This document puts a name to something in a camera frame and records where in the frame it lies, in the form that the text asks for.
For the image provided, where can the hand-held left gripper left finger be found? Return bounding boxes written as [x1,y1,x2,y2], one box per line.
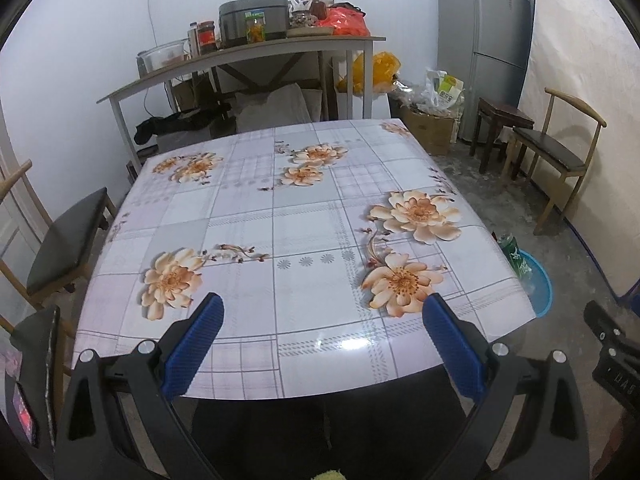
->
[54,292,226,480]

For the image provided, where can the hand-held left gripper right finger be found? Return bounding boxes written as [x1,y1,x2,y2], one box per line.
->
[422,292,592,480]

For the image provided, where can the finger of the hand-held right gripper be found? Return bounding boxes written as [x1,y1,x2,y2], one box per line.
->
[584,300,640,350]

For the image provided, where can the blue plastic waste basket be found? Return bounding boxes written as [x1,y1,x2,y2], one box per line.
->
[517,250,553,318]

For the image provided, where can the green plastic bottle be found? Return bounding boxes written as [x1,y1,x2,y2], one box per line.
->
[492,232,536,296]

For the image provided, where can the person's right forearm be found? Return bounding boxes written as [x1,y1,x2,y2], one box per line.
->
[597,410,640,480]

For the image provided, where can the person's black pants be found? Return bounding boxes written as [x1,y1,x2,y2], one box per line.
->
[192,370,481,480]

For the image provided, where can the wooden chair with black seat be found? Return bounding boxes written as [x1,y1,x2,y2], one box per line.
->
[0,160,118,311]

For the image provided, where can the floral tablecloth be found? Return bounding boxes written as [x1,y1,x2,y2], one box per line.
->
[72,119,536,401]

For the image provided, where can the wooden chair with dark seat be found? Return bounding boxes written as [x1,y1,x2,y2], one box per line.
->
[502,87,607,236]

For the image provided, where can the black bag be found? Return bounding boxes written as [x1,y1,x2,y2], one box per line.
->
[134,110,236,147]

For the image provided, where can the dark wooden stool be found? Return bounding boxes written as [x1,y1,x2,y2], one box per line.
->
[470,97,535,175]

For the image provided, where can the grey cushion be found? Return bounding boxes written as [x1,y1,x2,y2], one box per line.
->
[235,82,313,133]

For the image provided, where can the brown cardboard box under table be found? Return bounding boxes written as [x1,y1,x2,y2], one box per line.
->
[170,77,216,111]

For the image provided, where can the clear plastic wrap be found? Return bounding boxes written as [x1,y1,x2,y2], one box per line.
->
[392,77,431,111]

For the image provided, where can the white plastic bags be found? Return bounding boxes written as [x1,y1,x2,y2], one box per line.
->
[424,67,465,111]

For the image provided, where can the white box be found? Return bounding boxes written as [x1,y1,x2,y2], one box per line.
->
[332,87,373,121]

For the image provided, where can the yellow plastic bag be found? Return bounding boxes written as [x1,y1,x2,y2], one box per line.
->
[336,51,402,95]

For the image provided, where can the clear glass bowl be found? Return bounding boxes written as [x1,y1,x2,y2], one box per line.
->
[136,40,191,75]

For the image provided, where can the grey refrigerator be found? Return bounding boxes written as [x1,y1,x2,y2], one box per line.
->
[435,0,532,143]

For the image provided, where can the dark red jar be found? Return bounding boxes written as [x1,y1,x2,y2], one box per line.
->
[196,21,218,55]

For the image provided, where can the grey side table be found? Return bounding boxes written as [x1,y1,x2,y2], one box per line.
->
[97,35,387,171]

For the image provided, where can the grey rice cooker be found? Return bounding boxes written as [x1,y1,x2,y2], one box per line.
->
[218,0,291,50]

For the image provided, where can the red plastic bag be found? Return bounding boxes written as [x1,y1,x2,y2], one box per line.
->
[315,6,372,37]

